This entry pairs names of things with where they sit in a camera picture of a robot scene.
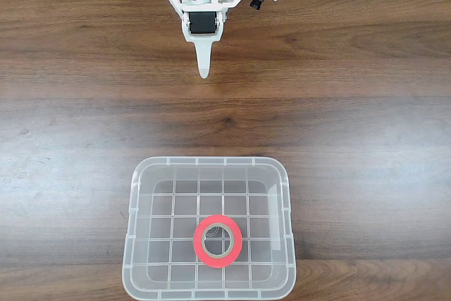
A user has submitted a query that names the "red tape roll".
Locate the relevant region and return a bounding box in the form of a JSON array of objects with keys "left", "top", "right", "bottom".
[{"left": 192, "top": 214, "right": 244, "bottom": 269}]

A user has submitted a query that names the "clear plastic storage box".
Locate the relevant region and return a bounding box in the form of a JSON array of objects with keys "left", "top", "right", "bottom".
[{"left": 121, "top": 155, "right": 297, "bottom": 300}]

